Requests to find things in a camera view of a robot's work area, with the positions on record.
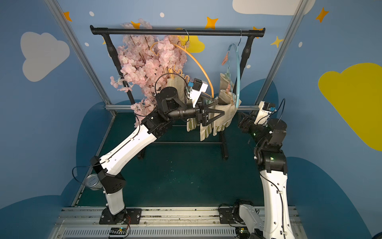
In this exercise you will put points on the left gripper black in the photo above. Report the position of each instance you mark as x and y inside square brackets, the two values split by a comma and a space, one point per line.
[201, 113]

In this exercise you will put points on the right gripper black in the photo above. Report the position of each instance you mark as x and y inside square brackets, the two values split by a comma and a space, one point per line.
[245, 123]

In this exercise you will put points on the cream glove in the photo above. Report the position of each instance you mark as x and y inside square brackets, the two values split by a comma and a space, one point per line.
[192, 124]
[205, 131]
[178, 83]
[226, 95]
[224, 121]

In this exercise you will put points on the yellow clip hanger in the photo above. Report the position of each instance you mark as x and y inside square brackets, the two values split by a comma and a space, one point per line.
[194, 59]

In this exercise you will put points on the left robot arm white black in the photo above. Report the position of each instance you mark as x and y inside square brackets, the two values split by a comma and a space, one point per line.
[169, 108]

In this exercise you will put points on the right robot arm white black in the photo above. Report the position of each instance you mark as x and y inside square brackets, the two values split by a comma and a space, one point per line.
[272, 166]

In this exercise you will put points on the pink cherry blossom branch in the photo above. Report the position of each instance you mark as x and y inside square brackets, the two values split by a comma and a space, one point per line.
[145, 61]

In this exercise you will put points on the black clothes rack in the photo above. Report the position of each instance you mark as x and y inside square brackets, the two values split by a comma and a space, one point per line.
[114, 38]

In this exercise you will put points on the silver metal can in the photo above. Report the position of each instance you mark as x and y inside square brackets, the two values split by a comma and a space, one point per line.
[93, 182]

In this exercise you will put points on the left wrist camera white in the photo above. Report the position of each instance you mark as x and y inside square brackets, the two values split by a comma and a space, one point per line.
[195, 88]

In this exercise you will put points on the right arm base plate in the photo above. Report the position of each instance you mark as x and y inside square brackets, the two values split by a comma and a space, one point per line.
[226, 215]

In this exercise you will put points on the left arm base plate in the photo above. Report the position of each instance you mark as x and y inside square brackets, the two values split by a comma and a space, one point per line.
[129, 216]

